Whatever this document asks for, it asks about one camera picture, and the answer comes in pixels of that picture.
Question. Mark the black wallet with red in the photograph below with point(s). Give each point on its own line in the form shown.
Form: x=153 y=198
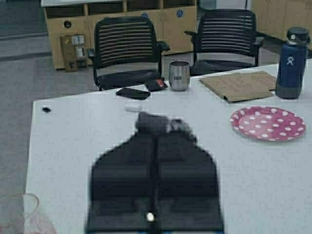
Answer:
x=156 y=85

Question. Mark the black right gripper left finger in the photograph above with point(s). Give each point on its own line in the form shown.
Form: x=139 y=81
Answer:
x=123 y=185

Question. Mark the wooden recycling bin cabinet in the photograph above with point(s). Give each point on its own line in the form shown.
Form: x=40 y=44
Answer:
x=171 y=18

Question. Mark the left black mesh chair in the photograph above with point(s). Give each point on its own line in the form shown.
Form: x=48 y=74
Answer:
x=124 y=40

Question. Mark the black mesh chair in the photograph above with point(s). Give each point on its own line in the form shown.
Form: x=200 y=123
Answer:
x=230 y=31
x=124 y=40

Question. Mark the stacked cardboard boxes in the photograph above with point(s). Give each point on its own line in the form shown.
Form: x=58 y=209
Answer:
x=74 y=52

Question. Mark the small black table clip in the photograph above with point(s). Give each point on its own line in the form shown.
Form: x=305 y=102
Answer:
x=46 y=109

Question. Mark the grey floral patterned cloth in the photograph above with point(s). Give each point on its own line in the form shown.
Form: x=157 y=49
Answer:
x=161 y=125

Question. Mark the pink polka dot plate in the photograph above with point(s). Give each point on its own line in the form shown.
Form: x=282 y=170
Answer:
x=268 y=123

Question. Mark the black smartphone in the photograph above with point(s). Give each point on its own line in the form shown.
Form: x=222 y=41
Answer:
x=133 y=94

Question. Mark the brown cardboard sheet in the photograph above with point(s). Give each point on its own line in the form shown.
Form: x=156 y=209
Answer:
x=241 y=86

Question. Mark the wine glass with red liquid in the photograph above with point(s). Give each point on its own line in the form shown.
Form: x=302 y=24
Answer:
x=24 y=214

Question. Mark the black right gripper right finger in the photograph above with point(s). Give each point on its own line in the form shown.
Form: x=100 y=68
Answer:
x=188 y=192

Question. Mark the white earbud case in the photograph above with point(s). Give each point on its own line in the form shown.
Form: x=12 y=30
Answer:
x=132 y=107

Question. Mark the steel tumbler cup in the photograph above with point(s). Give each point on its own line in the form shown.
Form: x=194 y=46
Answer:
x=179 y=75

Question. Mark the navy blue water bottle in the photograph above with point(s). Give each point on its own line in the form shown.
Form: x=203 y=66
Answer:
x=293 y=58

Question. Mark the right black mesh chair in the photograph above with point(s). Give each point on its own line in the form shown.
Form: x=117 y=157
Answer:
x=230 y=31

